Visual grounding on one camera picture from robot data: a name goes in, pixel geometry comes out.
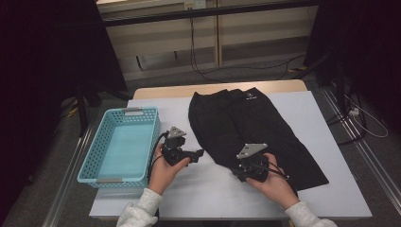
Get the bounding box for black metal stand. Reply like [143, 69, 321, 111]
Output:
[291, 51, 348, 109]

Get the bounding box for narrow black curtain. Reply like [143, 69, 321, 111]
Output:
[304, 0, 401, 135]

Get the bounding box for white floor cable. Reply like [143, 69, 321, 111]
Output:
[344, 94, 389, 139]

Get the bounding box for black floor cable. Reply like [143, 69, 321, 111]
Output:
[325, 88, 369, 147]

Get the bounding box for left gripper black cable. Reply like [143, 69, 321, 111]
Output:
[147, 131, 170, 182]

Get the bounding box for short metal floor rail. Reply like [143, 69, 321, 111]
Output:
[42, 126, 96, 227]

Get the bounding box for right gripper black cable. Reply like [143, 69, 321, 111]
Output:
[266, 161, 289, 182]

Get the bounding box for black tripod stand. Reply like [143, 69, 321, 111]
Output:
[75, 79, 134, 138]

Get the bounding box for light blue plastic basket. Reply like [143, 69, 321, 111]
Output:
[77, 106, 162, 190]

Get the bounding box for yellow floor cable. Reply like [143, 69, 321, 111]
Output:
[61, 98, 79, 119]

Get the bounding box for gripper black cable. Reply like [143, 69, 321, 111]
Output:
[147, 131, 170, 182]
[266, 161, 289, 182]

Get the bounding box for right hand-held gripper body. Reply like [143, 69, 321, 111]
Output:
[235, 143, 270, 183]

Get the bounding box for black pants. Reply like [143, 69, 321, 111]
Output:
[187, 87, 330, 195]

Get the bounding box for person's left hand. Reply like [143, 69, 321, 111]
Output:
[148, 143, 192, 197]

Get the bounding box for long metal floor rail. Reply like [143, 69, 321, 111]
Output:
[321, 86, 401, 206]

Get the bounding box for person's right hand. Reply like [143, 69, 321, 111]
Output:
[246, 152, 299, 210]

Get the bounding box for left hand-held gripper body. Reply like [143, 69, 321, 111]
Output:
[160, 126, 191, 167]

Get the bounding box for wide black curtain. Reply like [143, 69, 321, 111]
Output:
[0, 0, 128, 221]

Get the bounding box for white wall socket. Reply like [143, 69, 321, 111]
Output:
[183, 0, 206, 10]

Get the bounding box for black horizontal bar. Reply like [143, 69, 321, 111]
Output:
[101, 0, 320, 28]

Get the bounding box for hanging black cable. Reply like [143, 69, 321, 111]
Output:
[188, 17, 307, 84]

